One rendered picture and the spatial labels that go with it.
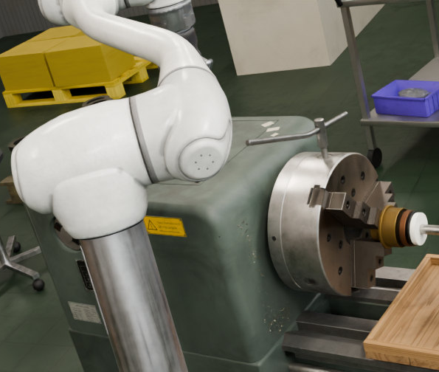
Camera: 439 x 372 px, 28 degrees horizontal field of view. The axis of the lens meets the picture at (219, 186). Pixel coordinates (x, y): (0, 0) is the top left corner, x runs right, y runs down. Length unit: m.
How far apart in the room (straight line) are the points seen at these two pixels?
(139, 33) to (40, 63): 6.27
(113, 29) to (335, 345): 0.85
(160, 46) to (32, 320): 2.99
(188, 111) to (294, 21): 5.57
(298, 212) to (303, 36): 5.01
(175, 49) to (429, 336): 0.84
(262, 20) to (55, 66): 1.90
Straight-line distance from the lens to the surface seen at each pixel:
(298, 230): 1.81
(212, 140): 1.19
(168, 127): 1.21
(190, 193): 1.83
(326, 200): 1.81
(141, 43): 1.49
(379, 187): 1.98
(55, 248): 2.14
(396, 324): 1.92
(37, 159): 1.23
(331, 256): 1.84
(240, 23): 6.94
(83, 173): 1.22
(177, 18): 1.74
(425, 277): 2.06
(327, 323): 2.00
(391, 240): 1.85
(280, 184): 1.86
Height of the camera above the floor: 1.96
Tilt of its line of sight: 23 degrees down
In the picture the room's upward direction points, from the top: 16 degrees counter-clockwise
